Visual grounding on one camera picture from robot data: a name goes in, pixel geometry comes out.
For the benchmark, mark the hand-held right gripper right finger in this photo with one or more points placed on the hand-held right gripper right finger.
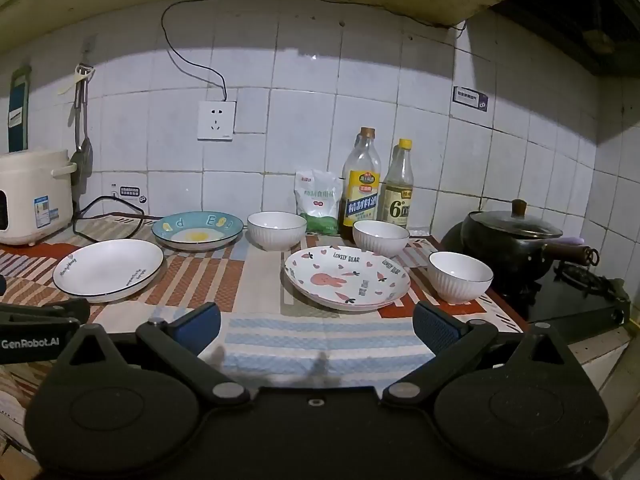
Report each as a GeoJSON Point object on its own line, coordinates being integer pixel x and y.
{"type": "Point", "coordinates": [435, 330]}

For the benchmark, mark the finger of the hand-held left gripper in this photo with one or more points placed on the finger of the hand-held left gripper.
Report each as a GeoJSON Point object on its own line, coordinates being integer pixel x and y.
{"type": "Point", "coordinates": [60, 310]}

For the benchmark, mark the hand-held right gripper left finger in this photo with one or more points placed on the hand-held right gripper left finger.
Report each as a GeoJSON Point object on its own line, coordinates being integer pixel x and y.
{"type": "Point", "coordinates": [200, 322]}

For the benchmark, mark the white ribbed bowl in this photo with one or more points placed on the white ribbed bowl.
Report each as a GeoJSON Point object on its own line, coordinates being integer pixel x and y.
{"type": "Point", "coordinates": [381, 240]}
{"type": "Point", "coordinates": [276, 232]}
{"type": "Point", "coordinates": [460, 280]}

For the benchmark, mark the white plate black rim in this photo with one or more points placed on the white plate black rim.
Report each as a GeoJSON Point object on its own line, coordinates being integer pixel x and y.
{"type": "Point", "coordinates": [107, 270]}

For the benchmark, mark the teal egg print plate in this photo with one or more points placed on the teal egg print plate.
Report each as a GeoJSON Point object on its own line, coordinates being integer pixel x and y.
{"type": "Point", "coordinates": [200, 235]}

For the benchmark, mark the pink rabbit print plate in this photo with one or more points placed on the pink rabbit print plate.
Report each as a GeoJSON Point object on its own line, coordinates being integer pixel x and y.
{"type": "Point", "coordinates": [345, 280]}

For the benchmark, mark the striped patchwork tablecloth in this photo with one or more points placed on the striped patchwork tablecloth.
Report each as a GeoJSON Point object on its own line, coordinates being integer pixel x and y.
{"type": "Point", "coordinates": [250, 280]}

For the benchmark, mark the black cooking pot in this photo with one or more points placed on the black cooking pot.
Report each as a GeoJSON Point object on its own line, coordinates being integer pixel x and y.
{"type": "Point", "coordinates": [505, 260]}

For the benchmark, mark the cream rice cooker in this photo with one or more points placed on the cream rice cooker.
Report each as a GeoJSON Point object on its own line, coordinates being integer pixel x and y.
{"type": "Point", "coordinates": [30, 195]}

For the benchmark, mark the glass pot lid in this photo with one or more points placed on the glass pot lid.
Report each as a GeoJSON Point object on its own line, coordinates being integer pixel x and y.
{"type": "Point", "coordinates": [515, 222]}

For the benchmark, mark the vinegar bottle yellow cap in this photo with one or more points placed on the vinegar bottle yellow cap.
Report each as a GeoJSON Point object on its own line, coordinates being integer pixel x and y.
{"type": "Point", "coordinates": [397, 200]}

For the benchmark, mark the black gas stove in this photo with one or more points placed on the black gas stove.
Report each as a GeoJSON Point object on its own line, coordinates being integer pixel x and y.
{"type": "Point", "coordinates": [575, 300]}

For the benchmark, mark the metal hanging spatula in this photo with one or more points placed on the metal hanging spatula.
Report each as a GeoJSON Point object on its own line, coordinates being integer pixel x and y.
{"type": "Point", "coordinates": [81, 160]}

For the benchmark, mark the cooking oil bottle yellow label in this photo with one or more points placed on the cooking oil bottle yellow label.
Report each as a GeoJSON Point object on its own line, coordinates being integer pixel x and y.
{"type": "Point", "coordinates": [360, 195]}

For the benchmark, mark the white salt bag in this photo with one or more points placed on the white salt bag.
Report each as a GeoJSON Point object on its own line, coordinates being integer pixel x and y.
{"type": "Point", "coordinates": [317, 200]}

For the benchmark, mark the dark range hood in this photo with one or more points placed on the dark range hood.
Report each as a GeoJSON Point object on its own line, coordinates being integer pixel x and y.
{"type": "Point", "coordinates": [575, 10]}

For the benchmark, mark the small blue wall sticker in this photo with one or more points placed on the small blue wall sticker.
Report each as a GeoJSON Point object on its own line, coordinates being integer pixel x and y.
{"type": "Point", "coordinates": [130, 193]}

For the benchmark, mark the white wall socket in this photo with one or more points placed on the white wall socket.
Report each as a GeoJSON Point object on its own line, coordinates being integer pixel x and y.
{"type": "Point", "coordinates": [216, 120]}

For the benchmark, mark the blue wall hanging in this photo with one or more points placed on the blue wall hanging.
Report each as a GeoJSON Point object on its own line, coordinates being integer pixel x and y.
{"type": "Point", "coordinates": [19, 110]}

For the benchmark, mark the dark framed wall sticker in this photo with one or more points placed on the dark framed wall sticker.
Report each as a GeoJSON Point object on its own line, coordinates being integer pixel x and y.
{"type": "Point", "coordinates": [471, 99]}

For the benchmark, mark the white wall hook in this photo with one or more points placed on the white wall hook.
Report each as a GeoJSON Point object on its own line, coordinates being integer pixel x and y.
{"type": "Point", "coordinates": [80, 72]}

